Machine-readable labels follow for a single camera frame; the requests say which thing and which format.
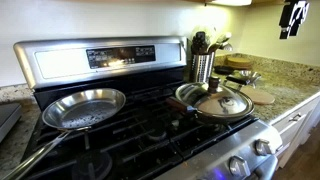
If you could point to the steel lid with wooden knob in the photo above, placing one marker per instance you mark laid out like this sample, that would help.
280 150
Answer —
214 99

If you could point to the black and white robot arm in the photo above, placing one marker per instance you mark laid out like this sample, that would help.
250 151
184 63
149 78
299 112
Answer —
293 15

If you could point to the empty steel frying pan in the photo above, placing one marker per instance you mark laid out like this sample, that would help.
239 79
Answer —
75 112

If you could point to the perforated steel utensil holder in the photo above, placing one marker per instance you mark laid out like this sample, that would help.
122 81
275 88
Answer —
201 67

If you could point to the stainless steel gas stove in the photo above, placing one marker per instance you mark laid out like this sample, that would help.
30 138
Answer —
147 139

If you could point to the kitchen utensils bundle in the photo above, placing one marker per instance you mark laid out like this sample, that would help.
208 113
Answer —
201 44

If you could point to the small black dish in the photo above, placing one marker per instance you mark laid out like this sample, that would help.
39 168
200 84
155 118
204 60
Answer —
223 70

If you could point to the stacked cork coasters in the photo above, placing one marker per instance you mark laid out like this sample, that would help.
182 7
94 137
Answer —
239 63

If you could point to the round wooden trivet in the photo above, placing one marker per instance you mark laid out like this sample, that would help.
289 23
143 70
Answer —
258 96

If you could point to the under cabinet light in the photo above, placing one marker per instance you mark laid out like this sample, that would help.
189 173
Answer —
231 2

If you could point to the left stove knob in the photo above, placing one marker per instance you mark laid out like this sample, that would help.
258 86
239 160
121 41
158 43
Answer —
239 167

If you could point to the stove knob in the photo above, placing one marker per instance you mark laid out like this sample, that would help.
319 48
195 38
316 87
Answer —
262 147
239 167

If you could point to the right stove knob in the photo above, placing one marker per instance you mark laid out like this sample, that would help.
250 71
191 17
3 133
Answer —
262 147

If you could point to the white cabinet drawer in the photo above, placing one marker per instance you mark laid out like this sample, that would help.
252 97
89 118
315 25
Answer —
294 134

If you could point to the grey appliance at left edge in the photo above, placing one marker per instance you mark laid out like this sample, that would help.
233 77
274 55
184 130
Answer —
9 115

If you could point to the dark pan with wooden handle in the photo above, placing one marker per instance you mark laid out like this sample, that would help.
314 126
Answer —
203 118

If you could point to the metal drawer handle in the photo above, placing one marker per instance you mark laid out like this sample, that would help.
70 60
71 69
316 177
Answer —
296 117

